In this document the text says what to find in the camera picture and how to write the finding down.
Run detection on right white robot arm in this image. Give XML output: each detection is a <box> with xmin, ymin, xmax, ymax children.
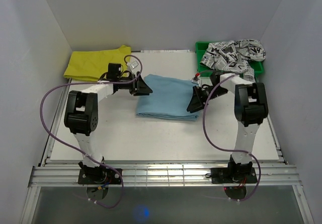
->
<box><xmin>187</xmin><ymin>70</ymin><xmax>269</xmax><ymax>185</ymax></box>

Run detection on light blue trousers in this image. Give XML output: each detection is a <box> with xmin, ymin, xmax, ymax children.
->
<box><xmin>136</xmin><ymin>74</ymin><xmax>199</xmax><ymax>121</ymax></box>

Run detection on aluminium mounting rail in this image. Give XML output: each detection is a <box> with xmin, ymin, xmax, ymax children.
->
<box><xmin>28</xmin><ymin>162</ymin><xmax>302</xmax><ymax>187</ymax></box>

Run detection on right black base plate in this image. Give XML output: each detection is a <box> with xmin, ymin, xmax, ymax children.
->
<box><xmin>210</xmin><ymin>168</ymin><xmax>258</xmax><ymax>184</ymax></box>

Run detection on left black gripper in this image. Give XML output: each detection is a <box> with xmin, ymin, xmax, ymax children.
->
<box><xmin>117</xmin><ymin>71</ymin><xmax>152</xmax><ymax>97</ymax></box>

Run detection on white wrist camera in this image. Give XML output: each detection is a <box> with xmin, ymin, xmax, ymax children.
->
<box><xmin>191</xmin><ymin>73</ymin><xmax>201</xmax><ymax>87</ymax></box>
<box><xmin>127</xmin><ymin>60</ymin><xmax>140</xmax><ymax>74</ymax></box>

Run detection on newspaper print trousers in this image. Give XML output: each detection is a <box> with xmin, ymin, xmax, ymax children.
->
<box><xmin>200</xmin><ymin>39</ymin><xmax>267</xmax><ymax>82</ymax></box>

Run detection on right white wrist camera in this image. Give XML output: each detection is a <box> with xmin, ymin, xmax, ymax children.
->
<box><xmin>191</xmin><ymin>73</ymin><xmax>201</xmax><ymax>87</ymax></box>

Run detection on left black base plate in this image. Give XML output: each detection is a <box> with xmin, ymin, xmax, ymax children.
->
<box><xmin>77</xmin><ymin>167</ymin><xmax>122</xmax><ymax>185</ymax></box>

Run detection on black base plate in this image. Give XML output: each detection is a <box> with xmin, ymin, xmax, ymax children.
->
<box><xmin>77</xmin><ymin>167</ymin><xmax>122</xmax><ymax>185</ymax></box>
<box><xmin>210</xmin><ymin>168</ymin><xmax>258</xmax><ymax>184</ymax></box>

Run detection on folded yellow trousers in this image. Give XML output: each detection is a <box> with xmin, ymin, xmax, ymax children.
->
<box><xmin>63</xmin><ymin>45</ymin><xmax>131</xmax><ymax>82</ymax></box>

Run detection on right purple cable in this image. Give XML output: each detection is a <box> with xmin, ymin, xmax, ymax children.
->
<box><xmin>193</xmin><ymin>69</ymin><xmax>264</xmax><ymax>201</ymax></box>

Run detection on green plastic bin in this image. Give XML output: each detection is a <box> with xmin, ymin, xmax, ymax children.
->
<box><xmin>195</xmin><ymin>41</ymin><xmax>266</xmax><ymax>78</ymax></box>

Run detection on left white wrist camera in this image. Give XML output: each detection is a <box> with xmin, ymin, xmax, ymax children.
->
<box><xmin>127</xmin><ymin>60</ymin><xmax>140</xmax><ymax>74</ymax></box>

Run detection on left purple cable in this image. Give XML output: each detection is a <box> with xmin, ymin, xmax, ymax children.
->
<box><xmin>40</xmin><ymin>54</ymin><xmax>144</xmax><ymax>208</ymax></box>

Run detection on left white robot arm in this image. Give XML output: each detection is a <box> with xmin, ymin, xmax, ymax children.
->
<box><xmin>64</xmin><ymin>63</ymin><xmax>153</xmax><ymax>185</ymax></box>

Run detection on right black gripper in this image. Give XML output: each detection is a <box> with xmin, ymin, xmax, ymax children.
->
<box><xmin>187</xmin><ymin>85</ymin><xmax>228</xmax><ymax>113</ymax></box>

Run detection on purple cable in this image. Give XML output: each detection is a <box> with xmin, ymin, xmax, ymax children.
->
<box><xmin>40</xmin><ymin>54</ymin><xmax>144</xmax><ymax>208</ymax></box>
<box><xmin>193</xmin><ymin>69</ymin><xmax>264</xmax><ymax>201</ymax></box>

